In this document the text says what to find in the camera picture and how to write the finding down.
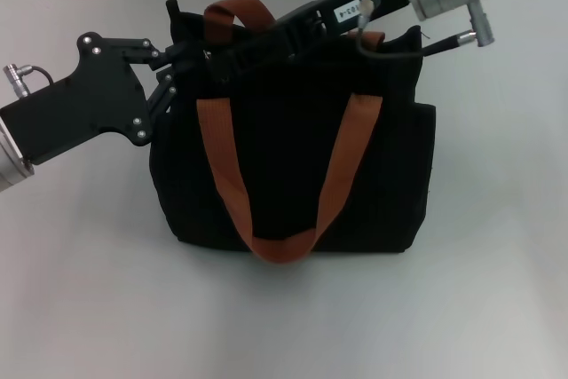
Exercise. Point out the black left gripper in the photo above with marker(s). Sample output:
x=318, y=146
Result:
x=89, y=99

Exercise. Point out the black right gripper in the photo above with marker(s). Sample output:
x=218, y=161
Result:
x=355, y=8

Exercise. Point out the silver metal zipper pull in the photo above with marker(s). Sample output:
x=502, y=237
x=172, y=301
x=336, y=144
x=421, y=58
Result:
x=206, y=55

